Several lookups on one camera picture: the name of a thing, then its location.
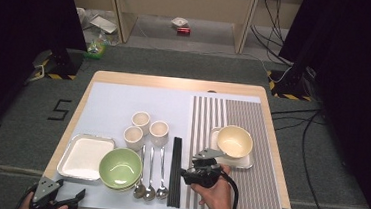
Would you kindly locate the white packet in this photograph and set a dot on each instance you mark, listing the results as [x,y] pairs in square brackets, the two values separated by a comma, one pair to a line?
[180,22]

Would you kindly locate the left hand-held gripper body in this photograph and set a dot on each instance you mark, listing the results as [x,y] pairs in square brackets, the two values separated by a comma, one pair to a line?
[46,190]

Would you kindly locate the black stand base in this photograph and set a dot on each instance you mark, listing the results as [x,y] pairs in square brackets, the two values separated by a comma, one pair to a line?
[66,61]
[292,86]

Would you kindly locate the red box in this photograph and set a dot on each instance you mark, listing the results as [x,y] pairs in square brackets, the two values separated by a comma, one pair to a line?
[183,30]

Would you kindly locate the green packet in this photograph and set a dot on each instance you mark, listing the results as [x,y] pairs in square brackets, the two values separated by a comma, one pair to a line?
[94,50]

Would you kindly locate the person's right hand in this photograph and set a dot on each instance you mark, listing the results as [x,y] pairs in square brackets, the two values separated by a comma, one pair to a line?
[218,197]

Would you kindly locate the row of black chopsticks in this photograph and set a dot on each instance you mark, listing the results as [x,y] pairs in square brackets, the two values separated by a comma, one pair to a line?
[175,164]

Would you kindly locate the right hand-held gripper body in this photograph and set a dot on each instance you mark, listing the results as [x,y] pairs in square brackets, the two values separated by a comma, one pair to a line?
[206,173]

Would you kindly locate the white flat box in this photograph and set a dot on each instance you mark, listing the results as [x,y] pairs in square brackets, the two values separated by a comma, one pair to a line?
[103,24]

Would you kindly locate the white square tray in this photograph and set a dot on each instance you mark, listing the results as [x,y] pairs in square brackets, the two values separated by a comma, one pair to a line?
[80,158]
[240,163]

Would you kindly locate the metal spoon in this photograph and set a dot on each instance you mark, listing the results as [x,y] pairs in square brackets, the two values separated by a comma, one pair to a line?
[139,191]
[162,192]
[149,193]

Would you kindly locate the green bowl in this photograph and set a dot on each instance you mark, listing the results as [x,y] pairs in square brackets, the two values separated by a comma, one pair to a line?
[120,168]

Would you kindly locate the white cup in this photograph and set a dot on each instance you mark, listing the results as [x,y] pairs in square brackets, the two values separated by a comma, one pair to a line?
[133,136]
[159,131]
[140,119]

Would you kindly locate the striped grey placemat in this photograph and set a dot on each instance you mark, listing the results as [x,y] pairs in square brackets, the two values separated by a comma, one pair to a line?
[266,117]

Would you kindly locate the person's left hand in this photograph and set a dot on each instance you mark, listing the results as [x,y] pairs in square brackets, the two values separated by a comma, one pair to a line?
[25,204]

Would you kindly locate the black curtain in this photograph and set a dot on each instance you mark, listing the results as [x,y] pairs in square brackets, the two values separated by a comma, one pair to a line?
[11,37]
[359,81]

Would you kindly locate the white table sheet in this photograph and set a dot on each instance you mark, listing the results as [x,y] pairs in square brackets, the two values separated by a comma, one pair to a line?
[123,99]

